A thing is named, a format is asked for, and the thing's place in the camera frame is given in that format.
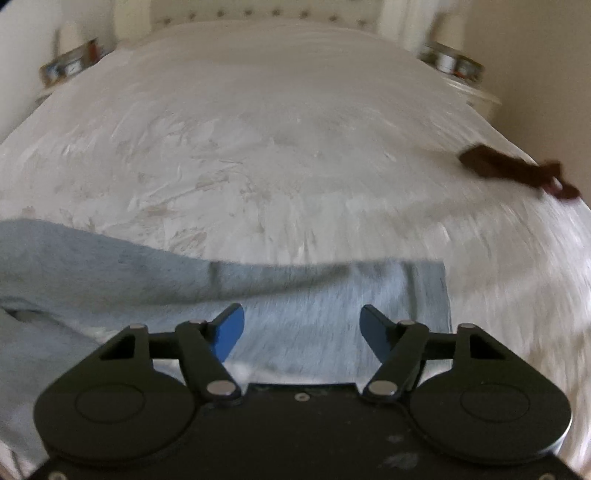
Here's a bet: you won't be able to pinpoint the grey sweat pants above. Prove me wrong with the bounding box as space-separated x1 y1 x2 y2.
1 220 452 465

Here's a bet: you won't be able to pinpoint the left bedside table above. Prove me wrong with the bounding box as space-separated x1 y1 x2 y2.
36 39 107 105

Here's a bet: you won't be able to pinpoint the dark brown cloth item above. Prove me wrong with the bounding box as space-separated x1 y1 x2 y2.
458 144 580 201

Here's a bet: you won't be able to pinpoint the bedside table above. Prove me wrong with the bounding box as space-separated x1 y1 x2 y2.
419 43 502 122
36 39 107 105

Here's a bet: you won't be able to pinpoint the white embroidered bedspread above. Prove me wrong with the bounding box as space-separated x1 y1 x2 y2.
1 20 590 475

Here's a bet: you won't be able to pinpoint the right bedside table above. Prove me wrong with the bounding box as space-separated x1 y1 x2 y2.
419 43 502 122

